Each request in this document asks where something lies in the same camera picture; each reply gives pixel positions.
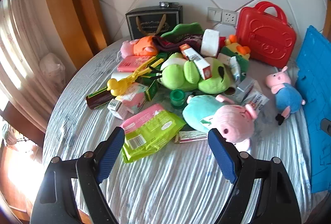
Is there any green felt leaf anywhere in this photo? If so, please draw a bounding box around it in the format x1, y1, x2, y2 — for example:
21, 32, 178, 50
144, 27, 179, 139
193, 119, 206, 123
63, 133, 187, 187
161, 22, 204, 40

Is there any white cardboard tube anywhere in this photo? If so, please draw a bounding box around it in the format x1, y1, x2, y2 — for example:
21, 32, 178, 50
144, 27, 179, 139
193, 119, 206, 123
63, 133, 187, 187
110, 72, 133, 81

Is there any green round jar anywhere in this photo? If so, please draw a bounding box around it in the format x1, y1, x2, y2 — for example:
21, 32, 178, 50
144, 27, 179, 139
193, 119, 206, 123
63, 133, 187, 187
169, 89, 186, 108

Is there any pink tissue pack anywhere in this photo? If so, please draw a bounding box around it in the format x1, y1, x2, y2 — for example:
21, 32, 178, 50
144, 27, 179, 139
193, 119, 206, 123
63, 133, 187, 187
117, 56, 152, 72

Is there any orange pink pig plush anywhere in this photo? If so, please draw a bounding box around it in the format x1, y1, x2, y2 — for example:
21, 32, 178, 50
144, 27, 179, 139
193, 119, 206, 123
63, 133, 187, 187
120, 36, 158, 59

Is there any black coffee cup gift box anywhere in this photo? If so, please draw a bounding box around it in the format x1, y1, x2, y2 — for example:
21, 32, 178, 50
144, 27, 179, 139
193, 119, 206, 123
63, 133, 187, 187
126, 1, 183, 40

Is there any green frog plush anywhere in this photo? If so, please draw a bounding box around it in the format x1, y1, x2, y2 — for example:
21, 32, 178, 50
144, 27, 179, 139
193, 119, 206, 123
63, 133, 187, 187
158, 52, 233, 94

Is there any small George pig plush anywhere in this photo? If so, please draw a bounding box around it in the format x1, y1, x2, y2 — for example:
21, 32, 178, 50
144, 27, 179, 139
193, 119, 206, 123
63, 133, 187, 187
265, 66, 306, 125

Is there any white tissue pack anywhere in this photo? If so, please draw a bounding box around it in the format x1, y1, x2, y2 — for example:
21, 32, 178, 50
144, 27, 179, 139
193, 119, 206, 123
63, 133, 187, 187
200, 29, 220, 58

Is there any red toy suitcase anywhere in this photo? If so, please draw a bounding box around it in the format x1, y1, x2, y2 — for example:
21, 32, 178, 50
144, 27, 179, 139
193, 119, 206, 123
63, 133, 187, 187
236, 1, 297, 69

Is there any white barcode medicine box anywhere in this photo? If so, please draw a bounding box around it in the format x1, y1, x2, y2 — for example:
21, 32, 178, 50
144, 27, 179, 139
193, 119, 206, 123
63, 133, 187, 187
107, 99, 133, 120

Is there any yellow duck snowball clamp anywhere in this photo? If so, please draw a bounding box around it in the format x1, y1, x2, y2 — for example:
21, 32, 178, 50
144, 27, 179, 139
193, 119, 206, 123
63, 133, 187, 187
107, 56, 165, 96

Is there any orange white long box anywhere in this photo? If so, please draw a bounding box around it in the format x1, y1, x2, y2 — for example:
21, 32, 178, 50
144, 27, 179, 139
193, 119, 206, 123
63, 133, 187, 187
180, 44, 212, 80

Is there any white blue plastic bag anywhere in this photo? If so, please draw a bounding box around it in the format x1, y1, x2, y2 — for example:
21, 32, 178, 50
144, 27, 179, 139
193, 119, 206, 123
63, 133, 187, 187
242, 80, 269, 114

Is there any wall socket panel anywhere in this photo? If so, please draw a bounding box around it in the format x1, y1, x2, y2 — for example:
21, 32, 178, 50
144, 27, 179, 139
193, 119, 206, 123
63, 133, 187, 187
207, 7, 238, 26

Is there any green yellow duck plush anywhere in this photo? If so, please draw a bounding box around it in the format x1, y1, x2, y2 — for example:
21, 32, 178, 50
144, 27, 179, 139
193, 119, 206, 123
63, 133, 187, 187
221, 35, 251, 81

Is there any purple white medicine box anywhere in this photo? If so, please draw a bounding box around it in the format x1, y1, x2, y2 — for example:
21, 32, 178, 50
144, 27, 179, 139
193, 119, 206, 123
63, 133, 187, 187
174, 130, 207, 144

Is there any green wet wipes pack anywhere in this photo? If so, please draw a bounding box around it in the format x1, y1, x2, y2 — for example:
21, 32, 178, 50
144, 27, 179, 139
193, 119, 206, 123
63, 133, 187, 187
121, 109, 186, 163

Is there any blue plastic storage crate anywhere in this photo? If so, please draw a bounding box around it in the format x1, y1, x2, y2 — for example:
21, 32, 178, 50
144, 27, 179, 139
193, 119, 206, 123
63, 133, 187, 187
296, 25, 330, 193

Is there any green tea box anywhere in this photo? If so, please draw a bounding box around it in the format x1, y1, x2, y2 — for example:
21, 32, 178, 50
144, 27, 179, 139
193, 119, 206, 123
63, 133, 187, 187
137, 52, 169, 101

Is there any brown medicine bottle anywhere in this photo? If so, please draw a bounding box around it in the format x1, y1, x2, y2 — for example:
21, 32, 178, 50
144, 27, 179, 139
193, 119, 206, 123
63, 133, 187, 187
85, 87, 116, 110

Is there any dark maroon knit hat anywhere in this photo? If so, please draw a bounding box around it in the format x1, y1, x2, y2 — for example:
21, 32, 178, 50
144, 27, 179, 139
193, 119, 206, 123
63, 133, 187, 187
152, 35, 203, 52

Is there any large Peppa pig plush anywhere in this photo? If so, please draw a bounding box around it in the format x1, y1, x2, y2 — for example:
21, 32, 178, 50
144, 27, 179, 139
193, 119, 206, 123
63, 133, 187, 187
182, 94, 258, 144

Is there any pink sanitary pad pack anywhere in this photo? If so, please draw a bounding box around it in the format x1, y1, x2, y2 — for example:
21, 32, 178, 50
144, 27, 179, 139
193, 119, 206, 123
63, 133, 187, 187
121, 104, 164, 134

